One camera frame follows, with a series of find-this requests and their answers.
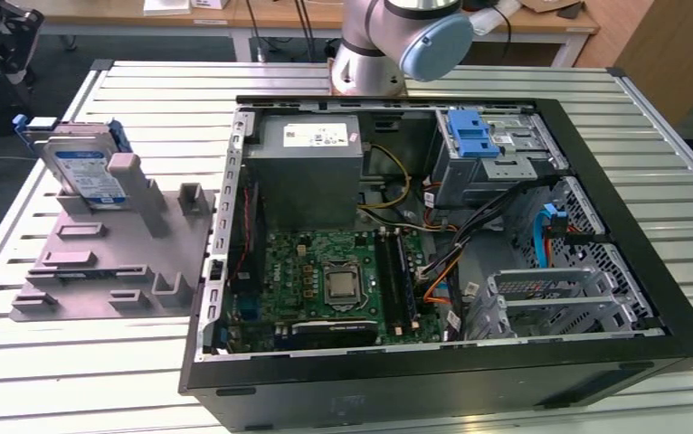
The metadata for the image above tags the hard disk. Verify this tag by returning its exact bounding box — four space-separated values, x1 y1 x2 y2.
12 115 134 210

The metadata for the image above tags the blue data wire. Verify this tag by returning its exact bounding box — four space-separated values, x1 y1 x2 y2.
537 203 561 272

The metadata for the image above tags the wooden desk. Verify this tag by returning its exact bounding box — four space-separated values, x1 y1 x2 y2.
38 0 603 69

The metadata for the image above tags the white box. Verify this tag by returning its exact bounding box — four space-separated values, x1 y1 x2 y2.
141 0 193 14

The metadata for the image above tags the grey parts rack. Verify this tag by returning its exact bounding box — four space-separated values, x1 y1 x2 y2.
8 152 222 323

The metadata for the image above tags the grey power supply unit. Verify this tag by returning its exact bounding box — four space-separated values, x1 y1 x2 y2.
243 112 365 231

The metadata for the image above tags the green motherboard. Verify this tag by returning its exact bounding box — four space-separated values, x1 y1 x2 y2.
225 228 445 352

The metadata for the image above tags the silver CPU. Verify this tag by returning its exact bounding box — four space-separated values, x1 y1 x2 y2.
322 266 361 303

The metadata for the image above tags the blue plastic drive latch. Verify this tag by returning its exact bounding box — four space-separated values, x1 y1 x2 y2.
448 110 494 159

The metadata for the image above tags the metal optical drive cage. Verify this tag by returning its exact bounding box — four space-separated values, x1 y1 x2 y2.
430 108 569 210

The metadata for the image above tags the black graphics card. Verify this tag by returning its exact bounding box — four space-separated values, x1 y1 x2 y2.
273 319 380 350

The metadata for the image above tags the RAM stick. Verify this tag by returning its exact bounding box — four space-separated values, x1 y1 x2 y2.
396 230 421 320

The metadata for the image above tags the brown cardboard piece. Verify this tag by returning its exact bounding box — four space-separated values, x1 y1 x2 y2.
521 0 584 19

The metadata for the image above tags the black PC case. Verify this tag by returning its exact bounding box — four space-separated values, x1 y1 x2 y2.
177 94 693 431

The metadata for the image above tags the wooden cabinet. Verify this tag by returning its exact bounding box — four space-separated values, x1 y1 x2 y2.
575 0 693 137

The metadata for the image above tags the red black twisted wire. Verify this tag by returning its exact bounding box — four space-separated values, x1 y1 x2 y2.
234 180 262 279

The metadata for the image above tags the yellow wire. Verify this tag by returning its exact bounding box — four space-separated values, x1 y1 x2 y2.
358 143 413 212

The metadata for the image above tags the black wire bundle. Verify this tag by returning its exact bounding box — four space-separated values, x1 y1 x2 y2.
424 183 545 281

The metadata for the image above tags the orange wire bundle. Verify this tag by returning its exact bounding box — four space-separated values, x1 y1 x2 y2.
422 252 466 317

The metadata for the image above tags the black power wire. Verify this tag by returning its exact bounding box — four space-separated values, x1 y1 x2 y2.
555 210 612 248

